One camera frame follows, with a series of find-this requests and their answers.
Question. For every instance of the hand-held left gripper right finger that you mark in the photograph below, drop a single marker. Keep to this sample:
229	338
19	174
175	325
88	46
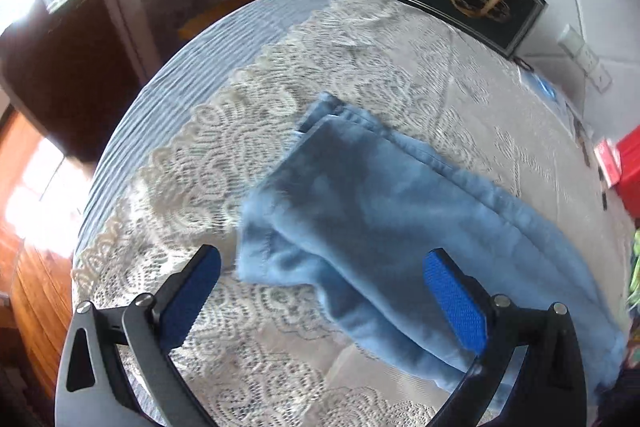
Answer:
455	302

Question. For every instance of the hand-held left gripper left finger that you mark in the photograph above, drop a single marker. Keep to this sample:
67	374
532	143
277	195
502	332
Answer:
192	297

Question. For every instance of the light blue pants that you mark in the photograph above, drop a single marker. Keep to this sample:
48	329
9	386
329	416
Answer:
390	217

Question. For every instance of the bright green item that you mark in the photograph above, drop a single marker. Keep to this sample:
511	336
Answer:
635	267

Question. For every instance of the small dark object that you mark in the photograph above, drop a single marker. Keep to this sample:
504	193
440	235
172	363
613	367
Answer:
582	137
603	192

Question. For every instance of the red and white box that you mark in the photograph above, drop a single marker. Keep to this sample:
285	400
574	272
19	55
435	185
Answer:
607	162

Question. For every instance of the blue packet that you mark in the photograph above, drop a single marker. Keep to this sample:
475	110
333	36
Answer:
542	86

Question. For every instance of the blue striped tablecloth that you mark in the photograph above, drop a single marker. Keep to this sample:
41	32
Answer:
200	52

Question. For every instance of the dark wooden cabinet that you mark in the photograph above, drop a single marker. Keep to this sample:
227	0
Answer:
65	77

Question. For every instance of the cream lace tablecloth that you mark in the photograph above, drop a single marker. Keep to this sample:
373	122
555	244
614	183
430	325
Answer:
380	52

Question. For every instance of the white wall socket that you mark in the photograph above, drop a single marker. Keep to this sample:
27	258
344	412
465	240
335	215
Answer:
585	57

